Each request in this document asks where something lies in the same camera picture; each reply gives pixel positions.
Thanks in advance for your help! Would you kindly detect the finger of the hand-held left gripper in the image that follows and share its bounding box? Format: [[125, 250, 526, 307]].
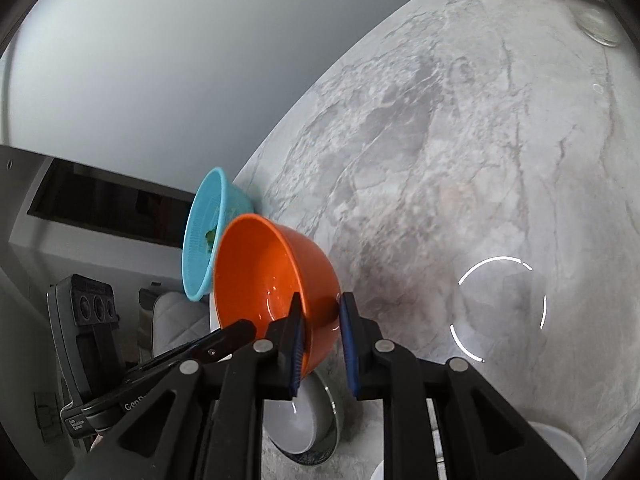
[[125, 320, 257, 387]]

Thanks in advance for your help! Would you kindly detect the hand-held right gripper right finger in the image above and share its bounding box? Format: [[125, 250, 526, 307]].
[[339, 291, 581, 480]]

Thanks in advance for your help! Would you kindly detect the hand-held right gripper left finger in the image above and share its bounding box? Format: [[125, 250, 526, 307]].
[[62, 292, 304, 480]]

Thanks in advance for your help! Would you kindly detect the medium white bowl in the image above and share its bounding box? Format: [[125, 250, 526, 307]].
[[262, 375, 335, 453]]

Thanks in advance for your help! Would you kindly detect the blue patterned green bowl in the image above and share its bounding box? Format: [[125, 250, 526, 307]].
[[265, 372, 343, 468]]

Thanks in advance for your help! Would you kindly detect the orange bowl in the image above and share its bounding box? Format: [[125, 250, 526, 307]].
[[213, 213, 343, 376]]

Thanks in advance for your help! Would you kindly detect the large white plate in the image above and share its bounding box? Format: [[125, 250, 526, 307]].
[[372, 422, 588, 480]]

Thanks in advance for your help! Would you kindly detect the grey quilted chair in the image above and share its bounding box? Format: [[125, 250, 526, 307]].
[[139, 287, 211, 356]]

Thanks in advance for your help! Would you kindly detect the teal plastic colander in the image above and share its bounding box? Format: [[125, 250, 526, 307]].
[[181, 167, 256, 303]]

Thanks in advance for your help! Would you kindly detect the clear drinking glass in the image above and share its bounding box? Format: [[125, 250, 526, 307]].
[[562, 0, 623, 48]]

